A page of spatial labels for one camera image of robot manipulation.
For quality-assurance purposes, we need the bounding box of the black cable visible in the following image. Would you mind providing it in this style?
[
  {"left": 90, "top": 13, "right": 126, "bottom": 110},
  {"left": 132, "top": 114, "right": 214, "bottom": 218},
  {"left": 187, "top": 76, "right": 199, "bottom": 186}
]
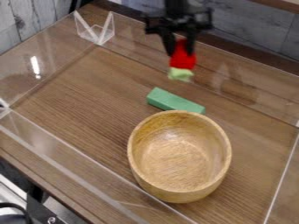
[{"left": 0, "top": 202, "right": 36, "bottom": 224}]

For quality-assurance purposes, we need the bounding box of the wooden bowl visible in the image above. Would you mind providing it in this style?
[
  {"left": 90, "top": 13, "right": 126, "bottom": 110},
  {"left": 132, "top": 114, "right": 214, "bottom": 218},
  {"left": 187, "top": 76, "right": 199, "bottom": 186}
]
[{"left": 127, "top": 110, "right": 232, "bottom": 203}]

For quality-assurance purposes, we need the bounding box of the black metal bracket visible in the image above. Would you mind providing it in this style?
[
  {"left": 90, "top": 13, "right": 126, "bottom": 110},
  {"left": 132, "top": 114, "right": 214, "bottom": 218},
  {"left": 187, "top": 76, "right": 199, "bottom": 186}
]
[{"left": 27, "top": 195, "right": 67, "bottom": 224}]

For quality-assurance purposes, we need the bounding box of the clear acrylic tray wall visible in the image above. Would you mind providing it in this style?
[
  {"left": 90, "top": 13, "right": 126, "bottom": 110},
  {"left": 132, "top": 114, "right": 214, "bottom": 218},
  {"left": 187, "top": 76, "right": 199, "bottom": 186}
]
[{"left": 0, "top": 8, "right": 299, "bottom": 224}]

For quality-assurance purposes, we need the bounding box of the red plush strawberry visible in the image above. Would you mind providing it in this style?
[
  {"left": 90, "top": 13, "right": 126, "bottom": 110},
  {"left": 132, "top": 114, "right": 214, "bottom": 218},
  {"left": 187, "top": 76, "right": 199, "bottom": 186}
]
[{"left": 168, "top": 38, "right": 196, "bottom": 82}]

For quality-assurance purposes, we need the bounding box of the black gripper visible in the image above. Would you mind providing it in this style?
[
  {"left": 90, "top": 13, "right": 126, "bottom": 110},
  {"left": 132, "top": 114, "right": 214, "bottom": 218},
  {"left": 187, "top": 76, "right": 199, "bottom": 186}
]
[{"left": 144, "top": 0, "right": 212, "bottom": 56}]

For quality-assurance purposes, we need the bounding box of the green rectangular block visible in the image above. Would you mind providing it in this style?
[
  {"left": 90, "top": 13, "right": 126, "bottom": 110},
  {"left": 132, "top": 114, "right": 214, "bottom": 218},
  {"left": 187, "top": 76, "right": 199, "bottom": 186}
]
[{"left": 146, "top": 87, "right": 206, "bottom": 114}]

